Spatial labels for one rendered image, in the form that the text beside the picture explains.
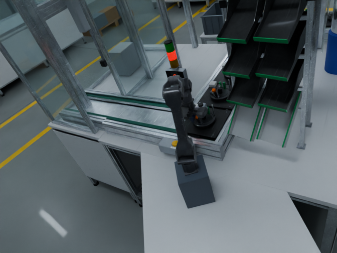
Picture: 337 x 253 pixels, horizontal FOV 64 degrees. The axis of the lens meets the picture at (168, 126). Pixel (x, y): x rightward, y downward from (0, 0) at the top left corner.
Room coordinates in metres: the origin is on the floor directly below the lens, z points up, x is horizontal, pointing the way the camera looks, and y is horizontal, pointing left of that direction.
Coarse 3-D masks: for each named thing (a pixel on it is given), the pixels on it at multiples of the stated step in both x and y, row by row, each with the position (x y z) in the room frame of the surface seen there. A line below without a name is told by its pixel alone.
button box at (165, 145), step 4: (164, 140) 1.19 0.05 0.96; (168, 140) 1.18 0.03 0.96; (172, 140) 1.17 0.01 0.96; (176, 140) 1.16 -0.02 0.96; (160, 144) 1.17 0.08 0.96; (164, 144) 1.16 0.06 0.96; (168, 144) 1.15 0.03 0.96; (160, 148) 1.16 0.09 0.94; (164, 148) 1.14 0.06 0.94; (168, 148) 1.12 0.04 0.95; (172, 148) 1.11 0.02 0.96; (164, 152) 1.15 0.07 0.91; (168, 152) 1.13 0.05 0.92; (172, 152) 1.11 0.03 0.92
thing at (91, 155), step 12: (180, 48) 2.53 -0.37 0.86; (108, 84) 2.31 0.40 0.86; (60, 132) 1.92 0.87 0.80; (72, 132) 1.78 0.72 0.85; (84, 132) 1.70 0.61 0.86; (72, 144) 1.87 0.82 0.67; (84, 144) 1.74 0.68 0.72; (96, 144) 1.63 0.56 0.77; (72, 156) 1.98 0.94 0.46; (84, 156) 1.83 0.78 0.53; (96, 156) 1.70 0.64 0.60; (108, 156) 1.58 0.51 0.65; (84, 168) 1.94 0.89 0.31; (96, 168) 1.79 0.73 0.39; (108, 168) 1.66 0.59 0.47; (96, 180) 1.99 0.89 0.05; (108, 180) 1.74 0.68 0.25; (120, 180) 1.61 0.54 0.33
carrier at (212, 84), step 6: (210, 84) 1.54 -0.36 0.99; (216, 84) 1.54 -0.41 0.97; (222, 84) 1.52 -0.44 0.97; (210, 90) 1.50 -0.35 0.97; (216, 90) 1.45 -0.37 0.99; (222, 90) 1.41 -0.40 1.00; (228, 90) 1.40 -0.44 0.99; (204, 96) 1.46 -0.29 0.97; (210, 96) 1.41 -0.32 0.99; (222, 96) 1.36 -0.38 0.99; (198, 102) 1.42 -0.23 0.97; (204, 102) 1.39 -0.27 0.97; (210, 102) 1.37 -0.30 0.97; (216, 102) 1.35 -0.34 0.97; (222, 102) 1.33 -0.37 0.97; (228, 102) 1.31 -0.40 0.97; (216, 108) 1.31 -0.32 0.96; (222, 108) 1.28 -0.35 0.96; (228, 108) 1.26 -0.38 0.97
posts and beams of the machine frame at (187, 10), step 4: (184, 0) 2.43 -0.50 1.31; (188, 0) 2.44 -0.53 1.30; (184, 4) 2.43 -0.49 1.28; (188, 4) 2.43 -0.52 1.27; (184, 8) 2.44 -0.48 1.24; (188, 8) 2.42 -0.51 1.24; (188, 12) 2.42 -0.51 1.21; (188, 16) 2.42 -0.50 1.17; (192, 16) 2.44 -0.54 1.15; (188, 20) 2.43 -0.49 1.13; (192, 20) 2.43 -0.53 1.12; (188, 24) 2.44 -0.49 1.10; (192, 24) 2.42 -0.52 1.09; (188, 28) 2.44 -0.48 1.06; (192, 28) 2.41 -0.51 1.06; (192, 32) 2.42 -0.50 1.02; (192, 36) 2.43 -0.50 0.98; (196, 36) 2.44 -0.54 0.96; (192, 40) 2.43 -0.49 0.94; (196, 40) 2.43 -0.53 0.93; (192, 44) 2.44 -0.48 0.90; (196, 44) 2.42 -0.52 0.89
